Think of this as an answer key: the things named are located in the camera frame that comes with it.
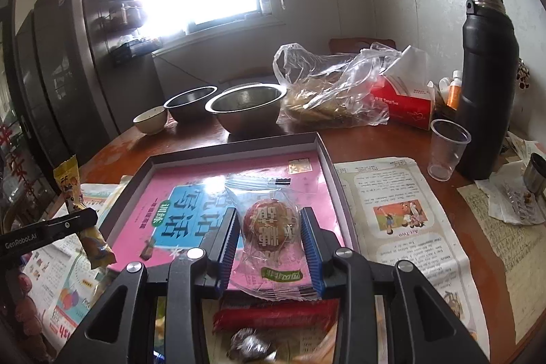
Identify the red snack bar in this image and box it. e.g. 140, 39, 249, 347
213, 294, 339, 332

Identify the clear red mooncake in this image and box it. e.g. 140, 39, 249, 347
225, 174, 319, 302

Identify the foil candy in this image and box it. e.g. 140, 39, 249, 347
228, 328, 278, 363

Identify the yellow long snack pack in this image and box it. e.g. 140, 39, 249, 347
54, 155, 116, 269

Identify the student English newspaper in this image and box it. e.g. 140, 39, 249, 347
23, 153, 490, 357

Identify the dark cardboard box tray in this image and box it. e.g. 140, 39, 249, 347
98, 131, 362, 275

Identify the dark refrigerator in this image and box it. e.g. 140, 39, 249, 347
0, 0, 168, 199

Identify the large steel bowl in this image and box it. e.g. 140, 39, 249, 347
204, 83, 287, 134

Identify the clear plastic bag with bread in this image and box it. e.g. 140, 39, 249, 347
272, 42, 402, 128

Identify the clear plastic cup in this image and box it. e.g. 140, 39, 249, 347
428, 119, 471, 182

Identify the small ceramic bowl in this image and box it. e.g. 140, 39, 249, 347
132, 105, 169, 135

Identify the dark steel bowl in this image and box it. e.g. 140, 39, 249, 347
164, 86, 217, 124

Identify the red tissue box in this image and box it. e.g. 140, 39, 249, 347
372, 45, 435, 130

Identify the white crumpled tissue paper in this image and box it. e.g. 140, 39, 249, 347
474, 130, 546, 228

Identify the orange medicine bottle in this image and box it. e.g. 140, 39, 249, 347
446, 70, 463, 110

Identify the wooden chair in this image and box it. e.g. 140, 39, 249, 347
329, 37, 396, 55

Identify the handwritten paper sheet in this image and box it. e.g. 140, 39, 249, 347
458, 185, 546, 341

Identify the small steel cup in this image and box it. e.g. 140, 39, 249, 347
523, 152, 546, 196

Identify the black thermos bottle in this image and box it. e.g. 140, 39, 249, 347
455, 0, 519, 180

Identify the dried flower bouquet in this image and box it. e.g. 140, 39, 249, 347
516, 59, 530, 90

